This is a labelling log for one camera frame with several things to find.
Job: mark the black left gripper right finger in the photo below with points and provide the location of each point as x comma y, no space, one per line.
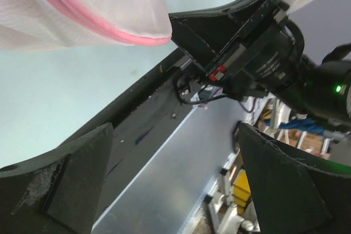
292,190

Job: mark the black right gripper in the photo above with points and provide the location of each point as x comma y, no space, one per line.
254,38

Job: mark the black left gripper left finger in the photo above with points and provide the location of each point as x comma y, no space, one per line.
58,191

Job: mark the white mesh laundry bag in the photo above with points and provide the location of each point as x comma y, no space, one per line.
28,25

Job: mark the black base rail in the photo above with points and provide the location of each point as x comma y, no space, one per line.
143,117

